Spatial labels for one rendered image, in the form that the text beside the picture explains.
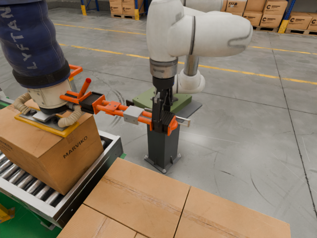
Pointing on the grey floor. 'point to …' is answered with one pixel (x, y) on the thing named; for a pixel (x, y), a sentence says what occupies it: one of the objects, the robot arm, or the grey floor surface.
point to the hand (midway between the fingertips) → (162, 120)
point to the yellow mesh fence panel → (4, 216)
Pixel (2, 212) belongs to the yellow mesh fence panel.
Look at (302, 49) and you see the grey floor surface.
